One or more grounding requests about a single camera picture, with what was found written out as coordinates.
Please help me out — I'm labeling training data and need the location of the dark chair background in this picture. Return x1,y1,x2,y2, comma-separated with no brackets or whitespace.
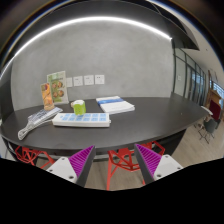
199,119,217,143

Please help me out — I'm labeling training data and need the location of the white power strip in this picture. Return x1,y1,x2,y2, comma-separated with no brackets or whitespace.
52,113,111,127

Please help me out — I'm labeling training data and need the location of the red metal stool left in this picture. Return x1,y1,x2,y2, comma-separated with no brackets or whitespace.
15,146,54,169

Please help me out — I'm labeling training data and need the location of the white wall socket left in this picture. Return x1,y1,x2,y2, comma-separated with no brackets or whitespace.
66,77,73,88

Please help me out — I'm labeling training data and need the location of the white power strip cable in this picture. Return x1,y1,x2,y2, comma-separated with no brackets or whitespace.
17,106,64,141

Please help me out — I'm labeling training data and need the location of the small orange menu stand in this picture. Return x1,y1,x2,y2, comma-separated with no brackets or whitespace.
41,83,54,110

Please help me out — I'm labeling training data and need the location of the glass partition wall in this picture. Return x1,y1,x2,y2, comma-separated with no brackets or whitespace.
173,48,208,106

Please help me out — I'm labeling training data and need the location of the large green menu stand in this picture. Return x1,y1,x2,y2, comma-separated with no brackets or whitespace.
47,71,69,104

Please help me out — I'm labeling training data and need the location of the green white charger plug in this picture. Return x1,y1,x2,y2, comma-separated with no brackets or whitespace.
73,100,86,115

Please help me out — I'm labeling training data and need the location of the red metal stool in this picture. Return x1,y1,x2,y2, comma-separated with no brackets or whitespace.
106,141,165,189
15,146,54,169

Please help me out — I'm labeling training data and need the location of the ceiling LED light strip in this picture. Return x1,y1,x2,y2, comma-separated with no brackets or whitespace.
0,16,172,81

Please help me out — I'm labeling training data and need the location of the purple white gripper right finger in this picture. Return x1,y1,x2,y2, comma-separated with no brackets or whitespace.
134,144,182,184

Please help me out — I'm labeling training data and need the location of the white wall socket right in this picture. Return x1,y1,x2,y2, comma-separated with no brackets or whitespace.
95,75,105,84

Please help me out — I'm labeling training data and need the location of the white wall socket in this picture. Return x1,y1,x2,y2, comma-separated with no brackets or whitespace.
73,76,83,86
95,75,105,84
84,75,94,85
66,77,73,88

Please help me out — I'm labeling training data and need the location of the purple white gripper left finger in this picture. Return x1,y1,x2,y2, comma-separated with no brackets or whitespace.
47,146,96,187

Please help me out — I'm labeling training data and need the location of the red metal stool middle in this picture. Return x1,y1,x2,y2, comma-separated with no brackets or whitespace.
106,141,165,189

